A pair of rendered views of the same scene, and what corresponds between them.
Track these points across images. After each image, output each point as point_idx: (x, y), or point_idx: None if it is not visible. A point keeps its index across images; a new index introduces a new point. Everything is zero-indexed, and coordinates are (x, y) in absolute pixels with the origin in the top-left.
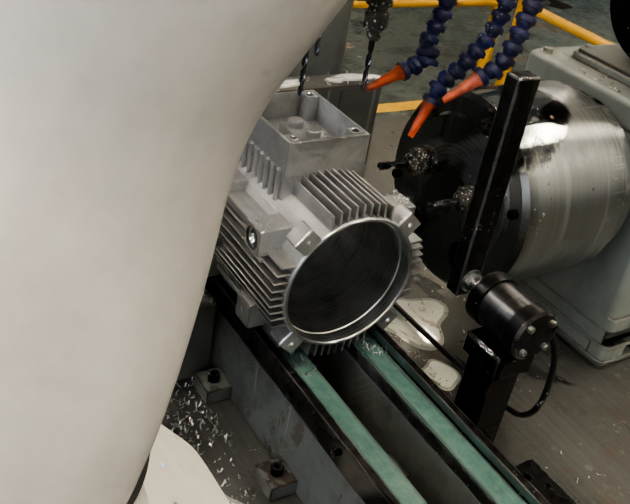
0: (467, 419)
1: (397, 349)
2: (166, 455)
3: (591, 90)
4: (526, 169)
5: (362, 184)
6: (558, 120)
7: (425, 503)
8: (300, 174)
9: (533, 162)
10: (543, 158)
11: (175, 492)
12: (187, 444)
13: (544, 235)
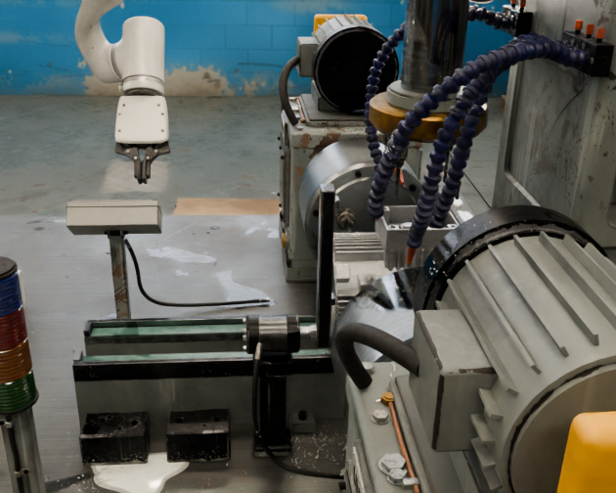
0: (243, 358)
1: (317, 355)
2: (144, 112)
3: None
4: (354, 296)
5: (362, 246)
6: (397, 303)
7: (205, 332)
8: (376, 231)
9: (358, 298)
10: (362, 302)
11: (128, 106)
12: (162, 136)
13: (333, 356)
